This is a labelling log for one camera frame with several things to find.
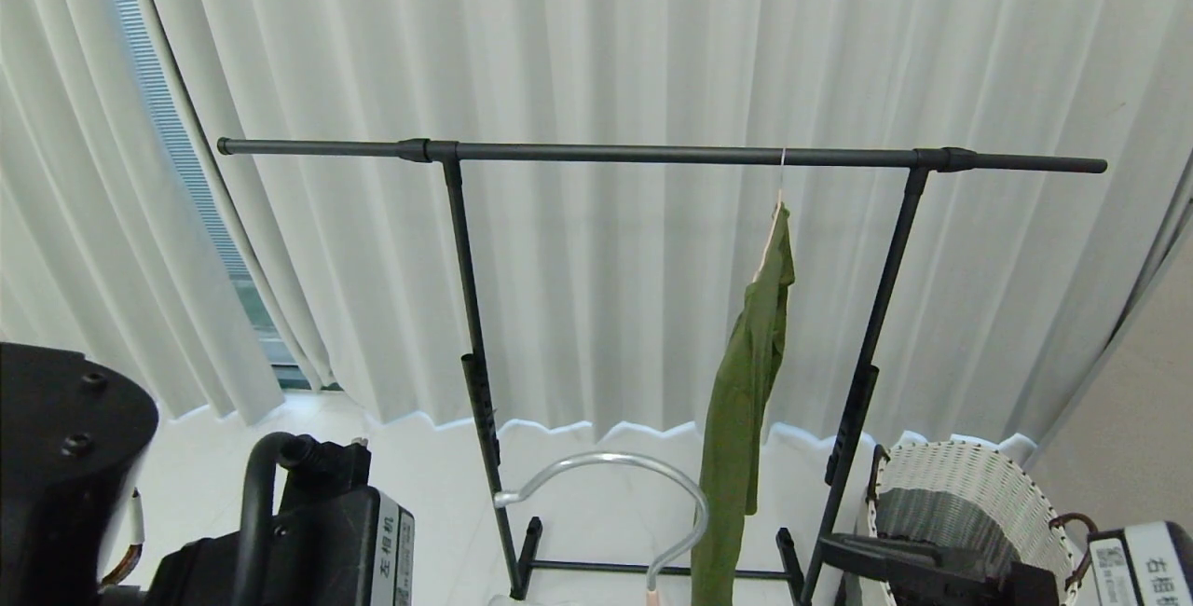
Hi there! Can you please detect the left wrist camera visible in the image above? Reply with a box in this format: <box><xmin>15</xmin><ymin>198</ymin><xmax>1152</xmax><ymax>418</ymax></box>
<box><xmin>270</xmin><ymin>438</ymin><xmax>416</xmax><ymax>606</ymax></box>

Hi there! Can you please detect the window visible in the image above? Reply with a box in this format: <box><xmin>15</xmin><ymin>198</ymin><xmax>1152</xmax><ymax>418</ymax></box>
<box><xmin>93</xmin><ymin>0</ymin><xmax>341</xmax><ymax>393</ymax></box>

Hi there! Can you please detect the white laundry basket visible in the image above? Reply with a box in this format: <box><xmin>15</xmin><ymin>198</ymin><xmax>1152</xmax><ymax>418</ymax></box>
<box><xmin>856</xmin><ymin>438</ymin><xmax>1101</xmax><ymax>606</ymax></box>

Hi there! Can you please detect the black clothes rack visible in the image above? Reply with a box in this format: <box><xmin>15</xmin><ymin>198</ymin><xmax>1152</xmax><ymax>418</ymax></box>
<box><xmin>217</xmin><ymin>137</ymin><xmax>1108</xmax><ymax>603</ymax></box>

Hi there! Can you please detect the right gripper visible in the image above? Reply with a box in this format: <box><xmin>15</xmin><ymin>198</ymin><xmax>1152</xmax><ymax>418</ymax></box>
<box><xmin>1002</xmin><ymin>561</ymin><xmax>1061</xmax><ymax>606</ymax></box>

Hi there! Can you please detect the white curtain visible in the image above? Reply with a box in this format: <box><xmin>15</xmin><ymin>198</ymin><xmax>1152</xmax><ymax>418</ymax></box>
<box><xmin>130</xmin><ymin>0</ymin><xmax>1193</xmax><ymax>448</ymax></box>
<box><xmin>0</xmin><ymin>0</ymin><xmax>285</xmax><ymax>425</ymax></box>

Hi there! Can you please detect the green printed shirt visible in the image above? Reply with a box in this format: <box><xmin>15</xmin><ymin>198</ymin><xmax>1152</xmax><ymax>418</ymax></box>
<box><xmin>692</xmin><ymin>203</ymin><xmax>796</xmax><ymax>606</ymax></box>

